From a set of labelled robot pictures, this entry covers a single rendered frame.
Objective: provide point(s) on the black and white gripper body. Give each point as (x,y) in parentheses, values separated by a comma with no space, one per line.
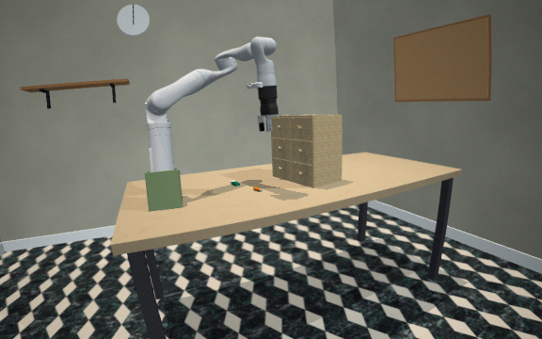
(266,85)

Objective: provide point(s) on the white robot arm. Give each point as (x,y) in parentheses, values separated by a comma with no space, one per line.
(161,154)

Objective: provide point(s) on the small wooden chest of drawers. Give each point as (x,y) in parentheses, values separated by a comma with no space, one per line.
(327,149)

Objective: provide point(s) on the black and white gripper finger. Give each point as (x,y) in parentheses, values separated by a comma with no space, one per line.
(261,124)
(269,122)

